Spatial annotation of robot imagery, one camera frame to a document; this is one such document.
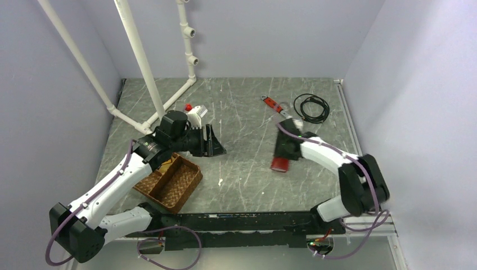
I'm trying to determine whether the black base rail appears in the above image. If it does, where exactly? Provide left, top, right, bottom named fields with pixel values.
left=146, top=210, right=345, bottom=251

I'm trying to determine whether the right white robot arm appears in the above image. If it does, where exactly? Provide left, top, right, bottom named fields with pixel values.
left=274, top=123, right=390, bottom=233

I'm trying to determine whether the woven wicker basket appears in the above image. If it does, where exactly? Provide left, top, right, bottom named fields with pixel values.
left=133, top=153, right=203, bottom=214

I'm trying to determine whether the purple cable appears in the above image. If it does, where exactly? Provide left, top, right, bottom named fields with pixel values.
left=276, top=122, right=390, bottom=260
left=44, top=139, right=203, bottom=270

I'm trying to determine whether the white pvc pipe frame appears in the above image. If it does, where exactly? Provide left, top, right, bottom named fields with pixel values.
left=38, top=1, right=199, bottom=134

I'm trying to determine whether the aluminium frame rail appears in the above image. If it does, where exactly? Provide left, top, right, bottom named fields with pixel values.
left=59, top=214, right=409, bottom=270

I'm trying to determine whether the coiled black cable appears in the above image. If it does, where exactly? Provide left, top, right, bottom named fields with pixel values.
left=293, top=93, right=331, bottom=124

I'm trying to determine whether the red handled adjustable wrench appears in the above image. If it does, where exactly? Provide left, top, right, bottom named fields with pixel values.
left=260, top=95, right=304, bottom=130

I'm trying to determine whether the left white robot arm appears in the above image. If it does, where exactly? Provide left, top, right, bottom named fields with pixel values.
left=45, top=110, right=227, bottom=266

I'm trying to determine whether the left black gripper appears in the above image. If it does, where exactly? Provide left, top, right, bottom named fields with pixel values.
left=170, top=124, right=226, bottom=157

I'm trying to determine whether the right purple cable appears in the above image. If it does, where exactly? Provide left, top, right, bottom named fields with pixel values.
left=276, top=122, right=390, bottom=260

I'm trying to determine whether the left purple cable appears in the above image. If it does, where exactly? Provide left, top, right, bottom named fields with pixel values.
left=44, top=139, right=203, bottom=270

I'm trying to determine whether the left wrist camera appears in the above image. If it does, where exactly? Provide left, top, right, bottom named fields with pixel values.
left=184, top=103, right=208, bottom=128

